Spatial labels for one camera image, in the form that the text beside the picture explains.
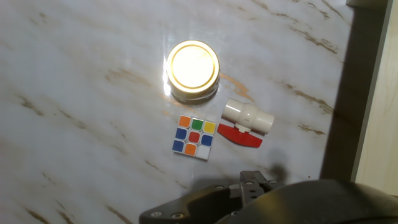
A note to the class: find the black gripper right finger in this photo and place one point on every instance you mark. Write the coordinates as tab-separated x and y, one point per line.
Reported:
253	189

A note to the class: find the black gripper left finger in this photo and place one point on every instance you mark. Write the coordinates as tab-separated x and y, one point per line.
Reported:
199	205

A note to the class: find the small red object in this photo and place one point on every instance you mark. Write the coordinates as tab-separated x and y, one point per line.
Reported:
238	137

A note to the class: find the multicoloured Rubik's cube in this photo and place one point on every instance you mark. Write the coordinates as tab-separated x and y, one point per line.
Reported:
194	137

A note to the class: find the glass jar gold lid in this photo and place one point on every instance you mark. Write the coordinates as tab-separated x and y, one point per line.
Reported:
192	67

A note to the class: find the cream wooden shelf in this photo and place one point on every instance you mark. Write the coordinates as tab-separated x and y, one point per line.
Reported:
384	124

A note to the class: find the marble patterned mat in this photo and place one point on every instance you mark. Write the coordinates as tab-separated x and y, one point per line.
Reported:
93	109

